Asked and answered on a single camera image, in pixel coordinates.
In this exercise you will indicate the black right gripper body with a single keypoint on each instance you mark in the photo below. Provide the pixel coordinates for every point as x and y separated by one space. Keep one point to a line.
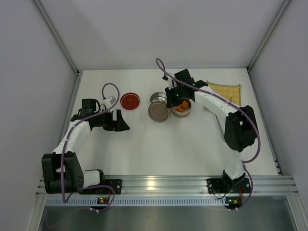
173 96

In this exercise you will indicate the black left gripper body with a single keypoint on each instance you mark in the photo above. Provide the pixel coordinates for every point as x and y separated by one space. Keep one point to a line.
111 120

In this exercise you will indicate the orange fried nugget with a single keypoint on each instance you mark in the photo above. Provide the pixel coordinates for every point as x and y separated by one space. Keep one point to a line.
180 109
184 105

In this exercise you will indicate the brown metal lunch tin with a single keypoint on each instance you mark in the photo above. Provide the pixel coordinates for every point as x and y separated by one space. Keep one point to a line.
186 113

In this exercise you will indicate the brown round lid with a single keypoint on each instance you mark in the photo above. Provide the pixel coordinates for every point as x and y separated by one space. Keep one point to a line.
158 112

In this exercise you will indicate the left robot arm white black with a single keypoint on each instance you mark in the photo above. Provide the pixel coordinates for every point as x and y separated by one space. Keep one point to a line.
62 171

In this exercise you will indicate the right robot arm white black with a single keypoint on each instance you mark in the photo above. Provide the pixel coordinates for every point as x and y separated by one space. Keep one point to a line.
240 126

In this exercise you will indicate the red metal lunch tin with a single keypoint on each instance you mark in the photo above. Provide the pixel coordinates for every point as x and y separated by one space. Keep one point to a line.
158 97

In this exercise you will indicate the red round lid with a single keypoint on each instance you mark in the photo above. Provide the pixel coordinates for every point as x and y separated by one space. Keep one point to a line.
130 101

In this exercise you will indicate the bamboo sushi mat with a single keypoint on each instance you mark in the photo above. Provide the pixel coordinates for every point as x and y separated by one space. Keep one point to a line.
229 92

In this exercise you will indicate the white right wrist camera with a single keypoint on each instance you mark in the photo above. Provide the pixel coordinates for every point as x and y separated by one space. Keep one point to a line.
171 82

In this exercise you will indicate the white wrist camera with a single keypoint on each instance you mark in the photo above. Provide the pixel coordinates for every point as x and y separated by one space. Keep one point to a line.
108 102
171 82

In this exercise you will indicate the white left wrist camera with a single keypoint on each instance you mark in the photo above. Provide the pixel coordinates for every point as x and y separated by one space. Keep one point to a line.
108 102

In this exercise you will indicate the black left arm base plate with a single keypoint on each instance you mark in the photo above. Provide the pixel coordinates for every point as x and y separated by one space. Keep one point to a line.
104 187

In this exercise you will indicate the slotted cable duct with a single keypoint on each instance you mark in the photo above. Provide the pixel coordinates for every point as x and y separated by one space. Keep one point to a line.
140 201

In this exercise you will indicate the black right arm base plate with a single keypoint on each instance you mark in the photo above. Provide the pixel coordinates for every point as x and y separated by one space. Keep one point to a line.
220 186

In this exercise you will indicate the aluminium mounting rail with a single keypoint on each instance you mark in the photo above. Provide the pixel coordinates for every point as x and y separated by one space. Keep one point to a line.
198 185

